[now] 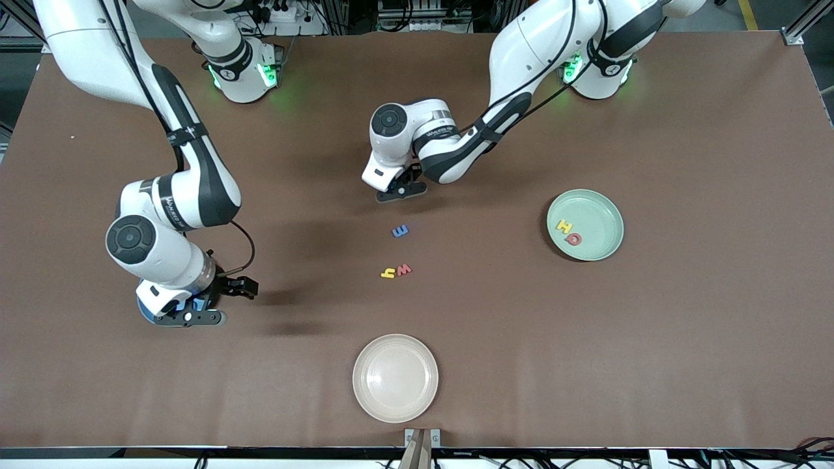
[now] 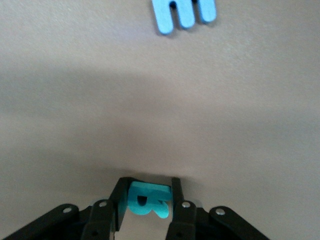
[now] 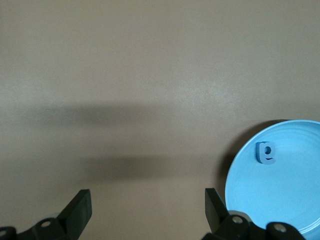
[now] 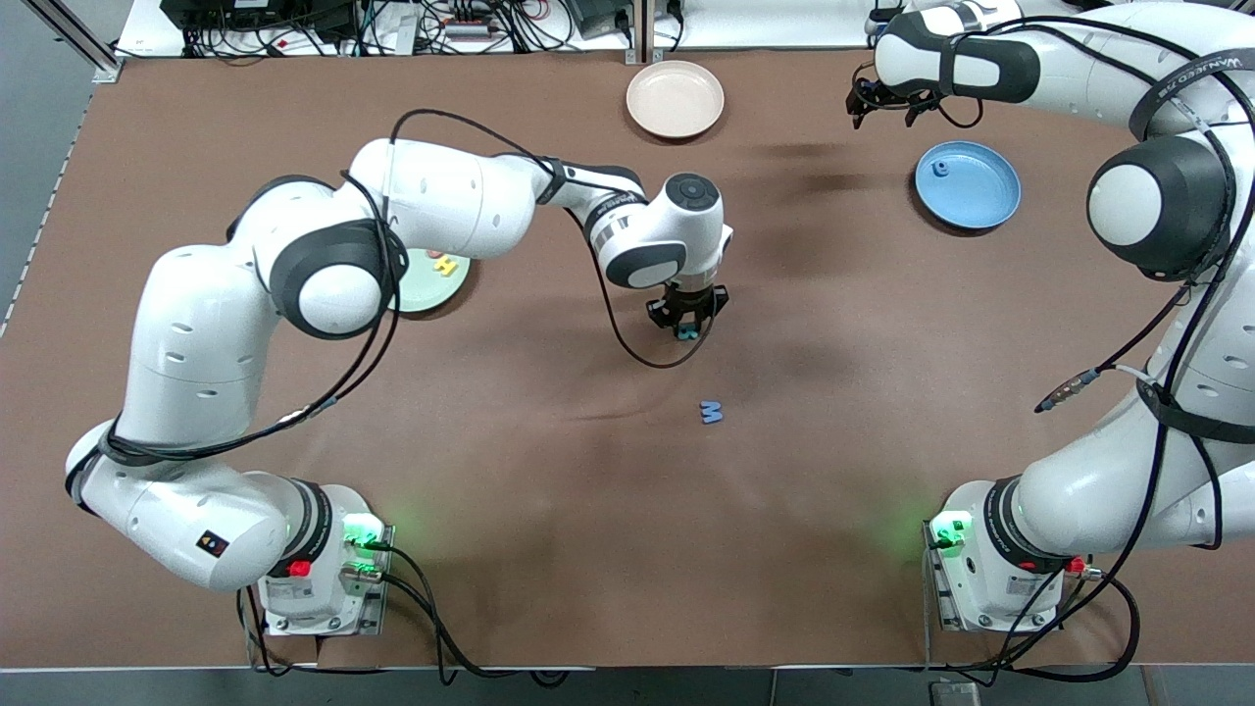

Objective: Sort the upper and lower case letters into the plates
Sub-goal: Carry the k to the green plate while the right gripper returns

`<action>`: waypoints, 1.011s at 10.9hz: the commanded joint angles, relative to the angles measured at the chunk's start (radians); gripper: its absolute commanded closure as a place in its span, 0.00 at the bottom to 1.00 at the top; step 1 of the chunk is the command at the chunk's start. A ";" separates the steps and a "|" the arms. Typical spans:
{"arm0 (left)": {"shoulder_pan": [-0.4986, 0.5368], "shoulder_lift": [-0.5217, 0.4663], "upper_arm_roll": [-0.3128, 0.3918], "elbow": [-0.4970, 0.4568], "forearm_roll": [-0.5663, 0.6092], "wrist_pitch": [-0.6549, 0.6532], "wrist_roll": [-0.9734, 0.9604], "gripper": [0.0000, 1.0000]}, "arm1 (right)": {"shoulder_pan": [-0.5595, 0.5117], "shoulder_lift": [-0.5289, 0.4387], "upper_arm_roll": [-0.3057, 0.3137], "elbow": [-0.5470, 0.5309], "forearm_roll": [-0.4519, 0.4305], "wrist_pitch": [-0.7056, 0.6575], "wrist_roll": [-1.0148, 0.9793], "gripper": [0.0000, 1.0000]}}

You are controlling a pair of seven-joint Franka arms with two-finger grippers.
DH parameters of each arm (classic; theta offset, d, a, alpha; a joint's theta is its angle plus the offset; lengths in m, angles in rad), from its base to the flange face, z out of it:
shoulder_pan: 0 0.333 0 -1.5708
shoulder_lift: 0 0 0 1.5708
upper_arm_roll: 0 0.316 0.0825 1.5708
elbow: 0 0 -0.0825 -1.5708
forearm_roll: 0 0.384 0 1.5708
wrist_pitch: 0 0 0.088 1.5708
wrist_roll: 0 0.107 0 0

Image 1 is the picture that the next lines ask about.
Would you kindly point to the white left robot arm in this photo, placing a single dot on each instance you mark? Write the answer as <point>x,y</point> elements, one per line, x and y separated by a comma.
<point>534,45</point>

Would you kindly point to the white power strip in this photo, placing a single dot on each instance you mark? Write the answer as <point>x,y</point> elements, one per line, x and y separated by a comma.
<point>296,29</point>

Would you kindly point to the aluminium frame profile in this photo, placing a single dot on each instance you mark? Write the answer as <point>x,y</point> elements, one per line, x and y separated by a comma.
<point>801,29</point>
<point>19,44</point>

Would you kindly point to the metal camera pole bracket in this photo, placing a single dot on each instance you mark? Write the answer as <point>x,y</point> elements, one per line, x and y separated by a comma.
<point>422,449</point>

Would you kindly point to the yellow foam capital H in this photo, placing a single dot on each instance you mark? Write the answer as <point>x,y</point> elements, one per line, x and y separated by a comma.
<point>563,227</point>

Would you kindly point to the blue plate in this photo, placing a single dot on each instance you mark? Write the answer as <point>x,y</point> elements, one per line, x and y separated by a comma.
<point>144,312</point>

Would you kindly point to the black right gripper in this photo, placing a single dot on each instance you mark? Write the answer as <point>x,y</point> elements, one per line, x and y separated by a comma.
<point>226,286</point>

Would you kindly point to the beige plate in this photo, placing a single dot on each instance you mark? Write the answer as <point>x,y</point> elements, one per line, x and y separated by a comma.
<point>395,378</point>

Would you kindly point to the red foam capital Q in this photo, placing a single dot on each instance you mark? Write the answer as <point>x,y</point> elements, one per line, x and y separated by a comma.
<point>568,240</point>

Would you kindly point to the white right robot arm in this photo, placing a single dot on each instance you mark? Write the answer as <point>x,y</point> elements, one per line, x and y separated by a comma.
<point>163,254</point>

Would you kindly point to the brown table cover sheet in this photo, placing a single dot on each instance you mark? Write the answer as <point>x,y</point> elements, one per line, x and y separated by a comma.
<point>586,358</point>

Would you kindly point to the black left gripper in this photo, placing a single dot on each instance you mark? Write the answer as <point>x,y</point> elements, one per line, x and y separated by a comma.
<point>417,174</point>

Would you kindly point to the blue foam small m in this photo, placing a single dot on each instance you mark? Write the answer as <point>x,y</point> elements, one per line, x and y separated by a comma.
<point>399,231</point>

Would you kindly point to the red foam small w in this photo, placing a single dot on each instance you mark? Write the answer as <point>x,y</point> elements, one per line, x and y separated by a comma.
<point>404,270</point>

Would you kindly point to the green plate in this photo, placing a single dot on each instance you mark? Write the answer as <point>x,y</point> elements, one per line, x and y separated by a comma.
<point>596,215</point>

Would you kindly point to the yellow foam small h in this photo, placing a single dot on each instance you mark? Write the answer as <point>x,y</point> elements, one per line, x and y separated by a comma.
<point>388,275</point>

